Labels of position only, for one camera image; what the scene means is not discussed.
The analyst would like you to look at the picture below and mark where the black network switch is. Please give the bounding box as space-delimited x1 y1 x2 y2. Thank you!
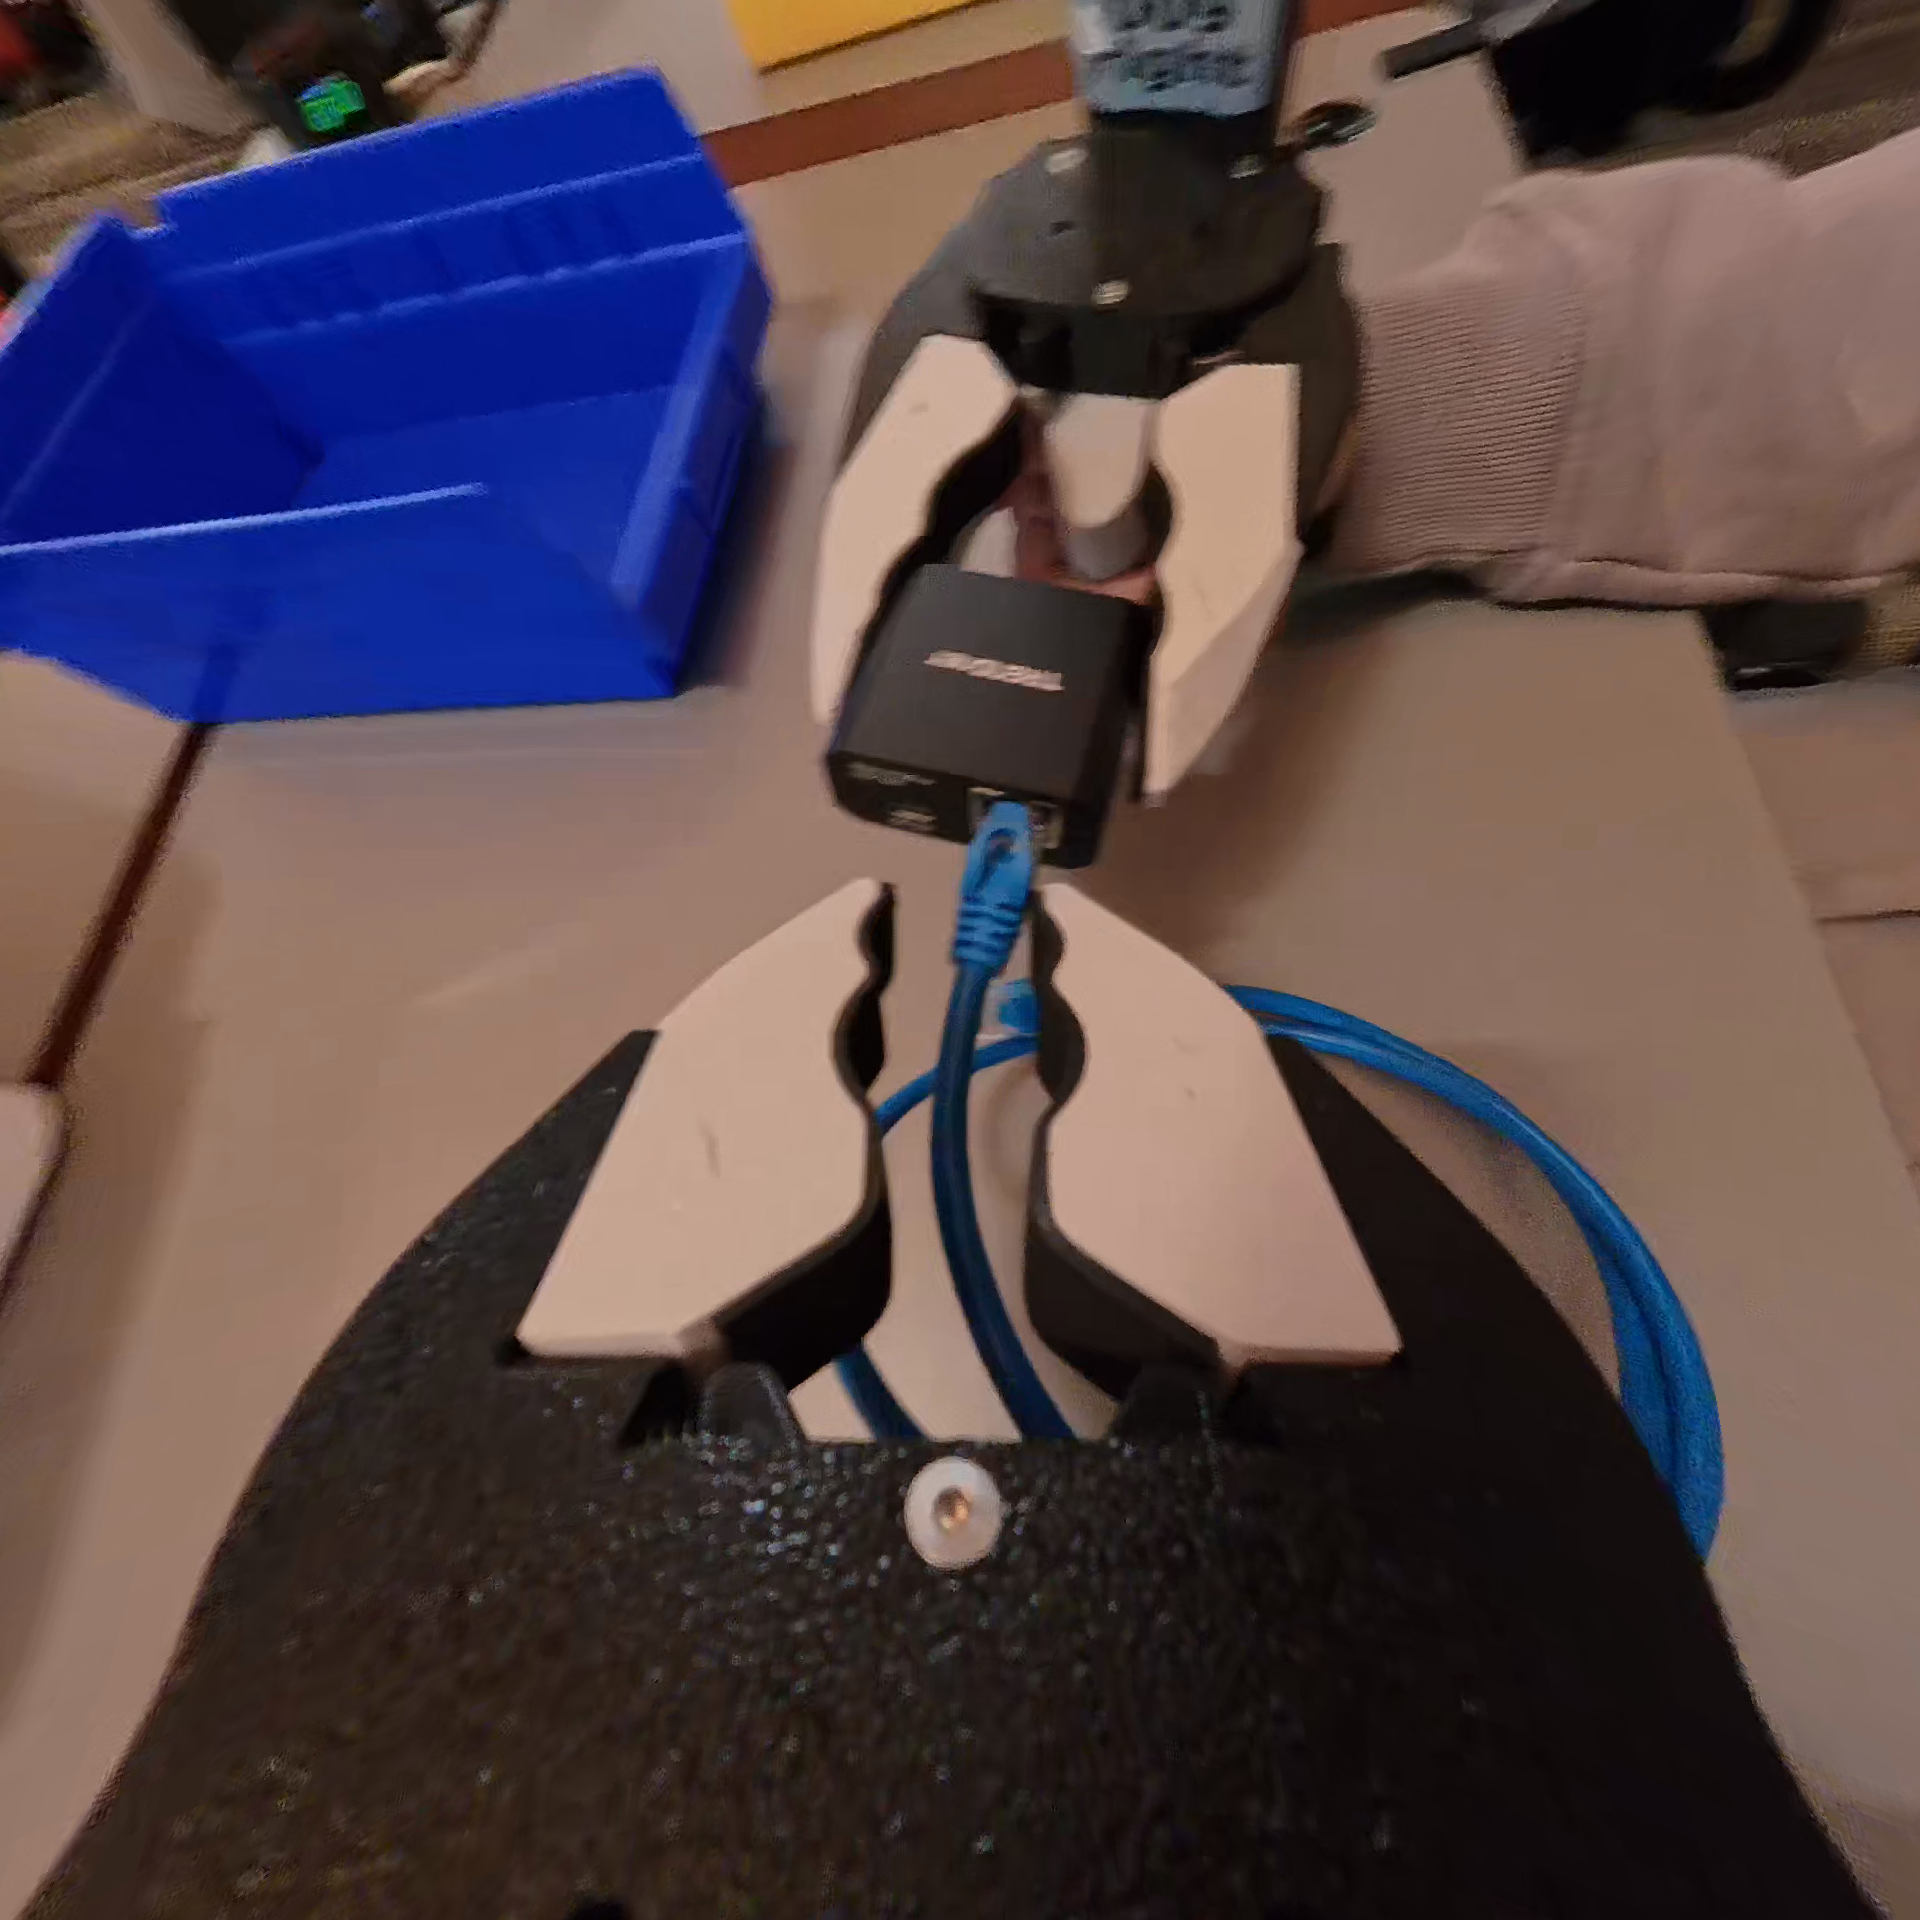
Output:
824 566 1159 873

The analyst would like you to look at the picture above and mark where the person's right forearm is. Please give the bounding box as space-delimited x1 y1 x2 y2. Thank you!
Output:
1320 128 1920 612

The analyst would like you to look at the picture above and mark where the yellow plastic bin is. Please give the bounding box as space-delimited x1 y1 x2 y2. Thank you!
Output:
724 0 1024 75

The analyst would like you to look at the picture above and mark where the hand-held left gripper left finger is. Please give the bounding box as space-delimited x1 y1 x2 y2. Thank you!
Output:
513 878 898 1375

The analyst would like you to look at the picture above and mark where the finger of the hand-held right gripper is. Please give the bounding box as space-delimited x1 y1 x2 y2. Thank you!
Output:
1140 358 1308 807
807 333 1043 728

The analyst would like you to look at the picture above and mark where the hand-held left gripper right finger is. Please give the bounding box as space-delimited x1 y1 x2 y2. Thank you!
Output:
1024 883 1408 1390

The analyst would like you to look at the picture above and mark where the blue plastic bin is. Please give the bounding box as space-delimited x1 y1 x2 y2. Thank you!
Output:
0 64 777 725

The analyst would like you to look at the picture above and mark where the blue ethernet cable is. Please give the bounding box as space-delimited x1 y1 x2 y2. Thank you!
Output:
834 801 1728 1564

